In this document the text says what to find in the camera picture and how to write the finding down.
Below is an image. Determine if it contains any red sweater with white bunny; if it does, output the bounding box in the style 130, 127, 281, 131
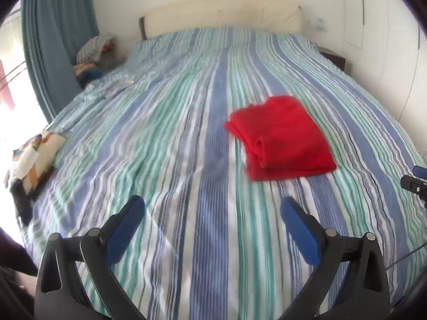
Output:
224, 95, 337, 181

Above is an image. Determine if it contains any white wardrobe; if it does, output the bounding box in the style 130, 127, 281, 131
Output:
343, 0, 426, 155

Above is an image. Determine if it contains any teal curtain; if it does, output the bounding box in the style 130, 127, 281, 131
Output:
21, 0, 98, 123

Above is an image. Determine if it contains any wall socket with blue plugs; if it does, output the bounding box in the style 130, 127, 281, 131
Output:
307, 17, 327, 33

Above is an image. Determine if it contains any black chair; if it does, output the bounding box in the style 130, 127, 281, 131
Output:
10, 182, 33, 227

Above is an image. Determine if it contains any pile of clothes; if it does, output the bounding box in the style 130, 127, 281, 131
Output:
72, 33, 124, 89

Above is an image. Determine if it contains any dark wooden nightstand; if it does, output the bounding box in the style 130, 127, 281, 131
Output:
318, 46, 346, 71

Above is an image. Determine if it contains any cream padded headboard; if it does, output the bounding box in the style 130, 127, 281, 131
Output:
139, 0, 303, 40

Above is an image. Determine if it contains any red hanging garment outside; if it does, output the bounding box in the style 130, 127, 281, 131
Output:
0, 61, 15, 110

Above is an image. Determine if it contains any patterned cushion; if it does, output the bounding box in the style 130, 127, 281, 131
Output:
4, 131, 66, 195

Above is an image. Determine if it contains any blue green striped bedspread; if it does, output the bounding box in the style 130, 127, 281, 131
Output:
21, 28, 426, 319

